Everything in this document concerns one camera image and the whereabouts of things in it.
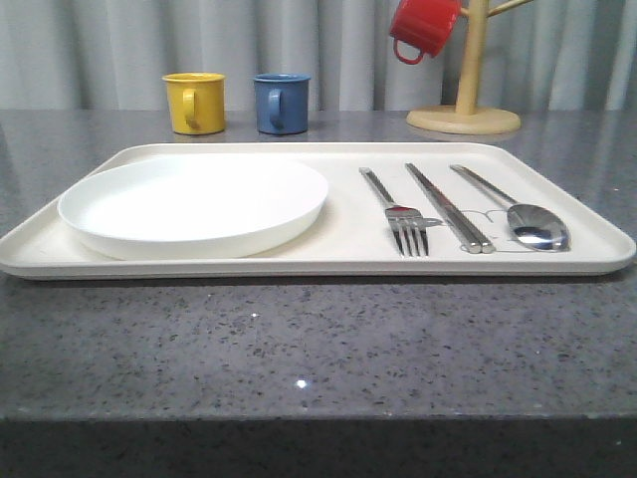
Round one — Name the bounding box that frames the wooden mug tree stand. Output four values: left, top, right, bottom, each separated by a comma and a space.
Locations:
406, 0, 527, 135

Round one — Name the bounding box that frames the blue enamel mug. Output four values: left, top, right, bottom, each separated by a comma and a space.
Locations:
253, 73, 311, 135

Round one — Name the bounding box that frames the silver metal fork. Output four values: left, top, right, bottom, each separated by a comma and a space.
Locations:
359, 167, 429, 258

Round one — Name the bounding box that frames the cream rabbit print tray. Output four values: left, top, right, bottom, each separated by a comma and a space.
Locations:
1, 142, 636, 280

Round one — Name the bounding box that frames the red enamel mug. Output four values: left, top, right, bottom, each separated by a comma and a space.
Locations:
389, 0, 461, 65

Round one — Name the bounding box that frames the grey curtain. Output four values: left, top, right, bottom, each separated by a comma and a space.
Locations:
1, 1, 636, 113

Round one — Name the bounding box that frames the white round plate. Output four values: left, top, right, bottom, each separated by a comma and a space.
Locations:
58, 154, 328, 260

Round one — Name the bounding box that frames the silver metal spoon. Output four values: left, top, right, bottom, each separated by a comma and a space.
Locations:
450, 164, 570, 252

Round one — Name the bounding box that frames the yellow enamel mug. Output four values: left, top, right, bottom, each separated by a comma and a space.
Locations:
162, 72, 226, 135

